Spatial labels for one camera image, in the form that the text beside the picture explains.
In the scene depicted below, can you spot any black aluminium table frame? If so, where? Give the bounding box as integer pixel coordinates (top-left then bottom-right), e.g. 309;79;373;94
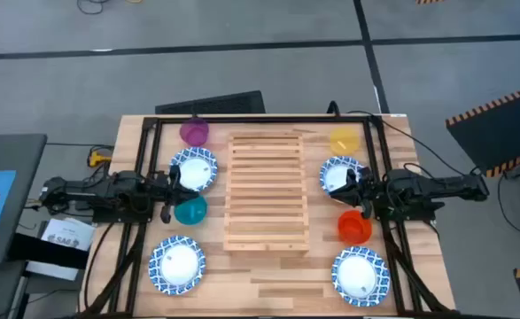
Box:
80;113;455;318

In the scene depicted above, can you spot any teal plastic bowl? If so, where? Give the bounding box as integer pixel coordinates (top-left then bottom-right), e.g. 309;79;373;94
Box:
174;194;209;226

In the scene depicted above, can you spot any large hazard-striped black platform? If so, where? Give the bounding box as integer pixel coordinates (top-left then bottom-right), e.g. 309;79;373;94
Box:
445;82;520;178

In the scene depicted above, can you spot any long black cable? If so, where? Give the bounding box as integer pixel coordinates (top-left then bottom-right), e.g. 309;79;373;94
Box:
345;109;482;176
496;166;520;240

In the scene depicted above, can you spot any blue patterned paper plate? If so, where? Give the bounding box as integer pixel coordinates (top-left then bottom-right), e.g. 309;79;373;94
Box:
330;245;392;308
169;146;219;192
147;235;207;297
319;155;369;197

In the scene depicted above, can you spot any slatted wooden shelf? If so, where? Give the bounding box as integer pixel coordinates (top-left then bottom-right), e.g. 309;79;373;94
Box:
222;130;311;253

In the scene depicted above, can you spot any white paper sheet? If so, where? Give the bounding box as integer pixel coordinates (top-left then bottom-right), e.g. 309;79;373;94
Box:
24;261;81;283

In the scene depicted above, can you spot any orange plastic bowl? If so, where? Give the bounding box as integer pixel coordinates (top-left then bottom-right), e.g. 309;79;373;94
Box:
337;209;373;245

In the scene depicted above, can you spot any grey desk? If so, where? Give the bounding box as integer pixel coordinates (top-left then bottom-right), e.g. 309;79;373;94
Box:
0;133;48;269

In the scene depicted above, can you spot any black cable loop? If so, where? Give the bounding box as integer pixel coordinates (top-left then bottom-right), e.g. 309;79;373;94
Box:
76;0;110;15

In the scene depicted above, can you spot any yellow cable connector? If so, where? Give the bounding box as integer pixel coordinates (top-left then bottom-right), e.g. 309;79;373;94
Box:
87;150;113;168

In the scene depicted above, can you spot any purple plastic bowl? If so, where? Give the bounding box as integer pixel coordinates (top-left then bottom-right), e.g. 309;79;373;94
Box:
179;117;211;148

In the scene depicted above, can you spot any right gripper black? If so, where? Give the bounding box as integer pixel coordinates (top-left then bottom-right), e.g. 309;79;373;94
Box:
330;167;376;221

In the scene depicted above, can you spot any black perforated panel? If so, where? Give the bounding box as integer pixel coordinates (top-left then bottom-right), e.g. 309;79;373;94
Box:
154;89;267;115

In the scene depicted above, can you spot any yellow plastic bowl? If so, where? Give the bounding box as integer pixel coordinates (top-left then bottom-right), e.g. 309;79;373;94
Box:
329;127;361;156

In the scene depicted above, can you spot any white printed booklet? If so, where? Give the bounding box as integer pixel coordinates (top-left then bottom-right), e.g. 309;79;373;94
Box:
46;217;97;253

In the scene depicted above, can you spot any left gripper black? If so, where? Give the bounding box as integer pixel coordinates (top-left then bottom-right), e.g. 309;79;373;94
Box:
151;166;199;224

